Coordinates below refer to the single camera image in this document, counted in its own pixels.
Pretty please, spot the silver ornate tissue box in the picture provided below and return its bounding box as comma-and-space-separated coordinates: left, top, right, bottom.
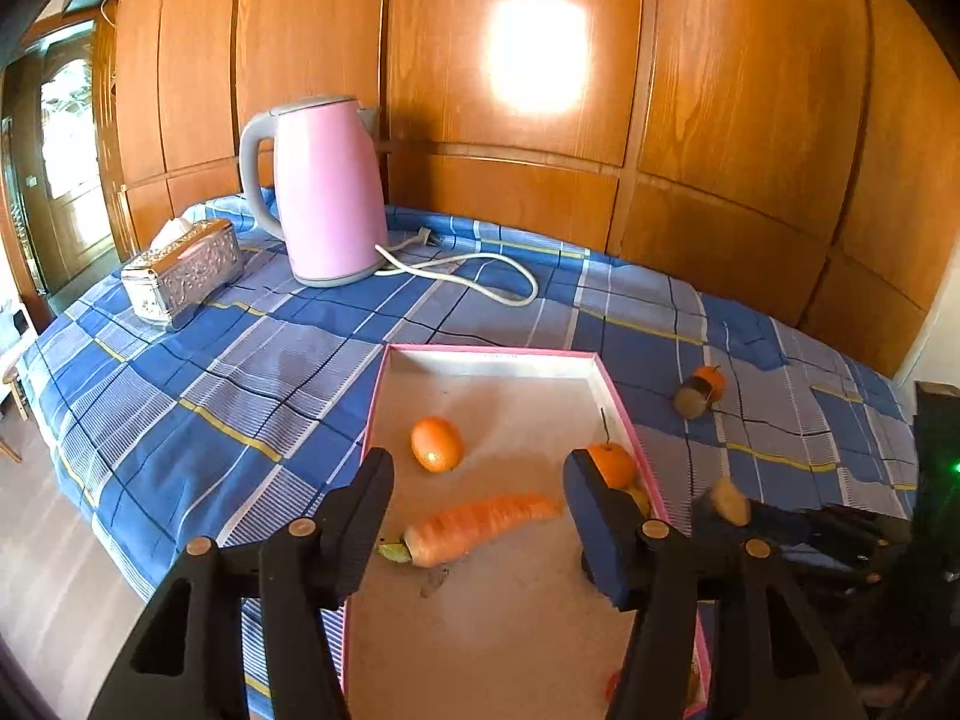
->
121, 218, 244, 330

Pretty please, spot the red tomato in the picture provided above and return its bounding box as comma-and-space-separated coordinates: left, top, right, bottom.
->
604, 670, 622, 706

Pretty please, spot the yellow green fruit in tray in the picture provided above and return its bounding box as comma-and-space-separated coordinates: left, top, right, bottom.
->
626, 486, 652, 518

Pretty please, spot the wooden headboard panel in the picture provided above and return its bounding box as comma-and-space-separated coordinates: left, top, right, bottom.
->
114, 0, 958, 376

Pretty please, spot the blue plaid bed cover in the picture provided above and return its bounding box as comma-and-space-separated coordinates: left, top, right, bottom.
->
18, 195, 918, 596

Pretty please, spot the pink electric kettle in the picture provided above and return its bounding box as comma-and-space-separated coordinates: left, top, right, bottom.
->
238, 94, 387, 288

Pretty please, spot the eggplant chunk pale cut face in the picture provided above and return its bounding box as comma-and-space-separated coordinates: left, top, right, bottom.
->
708, 476, 752, 528

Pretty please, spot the orange tangerine fruit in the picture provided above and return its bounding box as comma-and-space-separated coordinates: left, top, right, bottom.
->
410, 416, 466, 473

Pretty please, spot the wooden door with window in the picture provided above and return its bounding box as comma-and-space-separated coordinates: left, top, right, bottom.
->
2, 21, 117, 314

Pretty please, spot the orange with stem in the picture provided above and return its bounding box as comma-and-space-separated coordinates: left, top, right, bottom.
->
690, 366, 726, 406

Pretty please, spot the orange carrot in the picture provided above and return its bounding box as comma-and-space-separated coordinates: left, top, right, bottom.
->
376, 494, 563, 569

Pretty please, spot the pink rimmed white tray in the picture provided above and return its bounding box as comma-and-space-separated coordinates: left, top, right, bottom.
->
343, 344, 667, 718

